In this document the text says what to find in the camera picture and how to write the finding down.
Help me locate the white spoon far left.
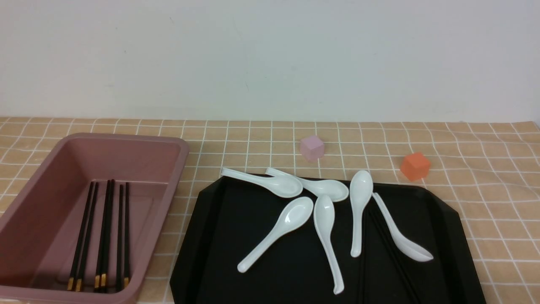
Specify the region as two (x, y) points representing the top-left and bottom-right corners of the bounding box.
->
(221, 168), (303, 198)

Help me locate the pink plastic bin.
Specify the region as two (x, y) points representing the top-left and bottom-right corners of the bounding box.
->
(0, 133), (189, 304)

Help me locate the checked beige tablecloth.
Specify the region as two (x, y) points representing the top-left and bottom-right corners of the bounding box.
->
(0, 117), (540, 304)

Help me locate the white spoon upper middle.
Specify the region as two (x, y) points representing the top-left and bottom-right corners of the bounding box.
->
(265, 167), (350, 202)

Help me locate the white spoon upright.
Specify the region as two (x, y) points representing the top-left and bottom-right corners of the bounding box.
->
(349, 171), (373, 258)

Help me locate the black chopstick on tray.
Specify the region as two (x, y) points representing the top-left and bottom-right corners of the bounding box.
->
(369, 208), (416, 304)
(374, 207), (422, 304)

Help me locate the white spoon right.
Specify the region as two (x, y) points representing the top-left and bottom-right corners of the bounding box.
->
(372, 193), (434, 262)

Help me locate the orange cube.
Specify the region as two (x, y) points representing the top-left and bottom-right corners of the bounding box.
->
(400, 152), (431, 181)

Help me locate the white spoon centre long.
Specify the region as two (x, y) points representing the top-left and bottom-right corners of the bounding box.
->
(313, 195), (345, 295)

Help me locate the black plastic tray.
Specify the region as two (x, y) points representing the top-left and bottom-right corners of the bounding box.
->
(170, 177), (486, 304)

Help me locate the white spoon lower left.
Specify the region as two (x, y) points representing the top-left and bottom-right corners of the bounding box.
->
(237, 197), (314, 273)

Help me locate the lilac cube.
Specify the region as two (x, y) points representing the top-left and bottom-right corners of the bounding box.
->
(300, 135), (325, 162)

